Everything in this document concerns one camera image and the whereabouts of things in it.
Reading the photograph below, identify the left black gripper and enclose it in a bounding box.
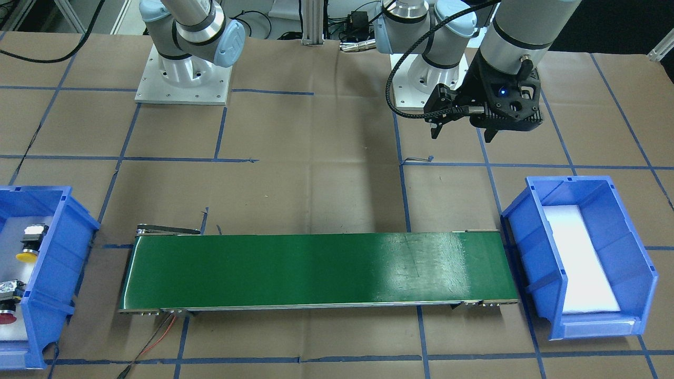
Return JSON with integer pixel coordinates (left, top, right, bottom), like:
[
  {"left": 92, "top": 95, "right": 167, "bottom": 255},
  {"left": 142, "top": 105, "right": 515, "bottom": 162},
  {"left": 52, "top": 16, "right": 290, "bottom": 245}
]
[{"left": 424, "top": 51, "right": 543, "bottom": 143}]

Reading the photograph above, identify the yellow push button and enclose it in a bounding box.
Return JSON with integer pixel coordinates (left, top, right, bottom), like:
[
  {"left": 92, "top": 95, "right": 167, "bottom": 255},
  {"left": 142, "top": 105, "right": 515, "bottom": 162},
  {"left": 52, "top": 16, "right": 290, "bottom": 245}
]
[{"left": 15, "top": 223, "right": 49, "bottom": 264}]

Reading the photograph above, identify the red push button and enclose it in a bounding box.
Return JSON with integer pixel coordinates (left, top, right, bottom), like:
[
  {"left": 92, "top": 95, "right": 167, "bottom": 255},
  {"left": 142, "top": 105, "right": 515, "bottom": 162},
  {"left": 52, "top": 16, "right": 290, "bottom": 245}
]
[{"left": 1, "top": 280, "right": 26, "bottom": 325}]

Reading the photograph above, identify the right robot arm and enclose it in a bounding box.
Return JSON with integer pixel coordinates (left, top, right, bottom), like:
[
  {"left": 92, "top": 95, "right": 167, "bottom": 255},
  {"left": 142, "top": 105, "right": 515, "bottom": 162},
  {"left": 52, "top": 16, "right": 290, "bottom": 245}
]
[{"left": 139, "top": 1, "right": 246, "bottom": 67}]

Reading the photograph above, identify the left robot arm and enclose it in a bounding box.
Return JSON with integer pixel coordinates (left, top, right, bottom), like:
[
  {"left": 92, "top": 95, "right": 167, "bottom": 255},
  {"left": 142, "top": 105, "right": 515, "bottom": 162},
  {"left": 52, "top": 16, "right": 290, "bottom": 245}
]
[{"left": 373, "top": 1, "right": 580, "bottom": 143}]

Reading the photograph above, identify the black power adapter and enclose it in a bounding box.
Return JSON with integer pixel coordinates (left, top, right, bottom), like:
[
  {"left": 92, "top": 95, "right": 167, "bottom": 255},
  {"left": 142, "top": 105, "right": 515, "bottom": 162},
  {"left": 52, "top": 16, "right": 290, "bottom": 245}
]
[{"left": 348, "top": 11, "right": 369, "bottom": 32}]

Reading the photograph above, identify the blue bin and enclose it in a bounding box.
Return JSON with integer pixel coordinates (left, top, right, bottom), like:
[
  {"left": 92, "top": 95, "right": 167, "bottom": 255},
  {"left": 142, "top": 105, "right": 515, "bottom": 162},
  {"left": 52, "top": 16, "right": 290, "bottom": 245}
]
[
  {"left": 1, "top": 186, "right": 100, "bottom": 370},
  {"left": 503, "top": 176, "right": 659, "bottom": 341}
]

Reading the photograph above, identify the green conveyor belt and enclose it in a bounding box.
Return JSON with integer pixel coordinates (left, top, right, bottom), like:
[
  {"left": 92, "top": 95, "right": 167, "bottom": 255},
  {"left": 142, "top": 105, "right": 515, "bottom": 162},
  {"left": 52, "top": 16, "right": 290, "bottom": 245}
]
[{"left": 118, "top": 231, "right": 519, "bottom": 314}]

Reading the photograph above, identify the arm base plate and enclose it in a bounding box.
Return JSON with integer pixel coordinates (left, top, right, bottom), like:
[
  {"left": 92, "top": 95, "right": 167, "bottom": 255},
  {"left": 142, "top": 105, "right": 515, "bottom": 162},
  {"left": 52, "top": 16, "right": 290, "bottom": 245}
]
[
  {"left": 135, "top": 46, "right": 232, "bottom": 106},
  {"left": 391, "top": 54, "right": 469, "bottom": 113}
]

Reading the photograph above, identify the aluminium profile post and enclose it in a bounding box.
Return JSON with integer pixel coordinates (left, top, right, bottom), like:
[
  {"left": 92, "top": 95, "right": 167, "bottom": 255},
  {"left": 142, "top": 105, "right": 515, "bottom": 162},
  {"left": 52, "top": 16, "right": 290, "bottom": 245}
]
[{"left": 299, "top": 1, "right": 327, "bottom": 46}]

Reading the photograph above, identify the red black wire pair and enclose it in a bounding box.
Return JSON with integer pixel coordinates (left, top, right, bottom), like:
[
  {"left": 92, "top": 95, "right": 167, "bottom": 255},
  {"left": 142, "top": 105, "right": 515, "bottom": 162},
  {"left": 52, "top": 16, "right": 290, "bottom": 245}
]
[{"left": 117, "top": 314, "right": 179, "bottom": 379}]

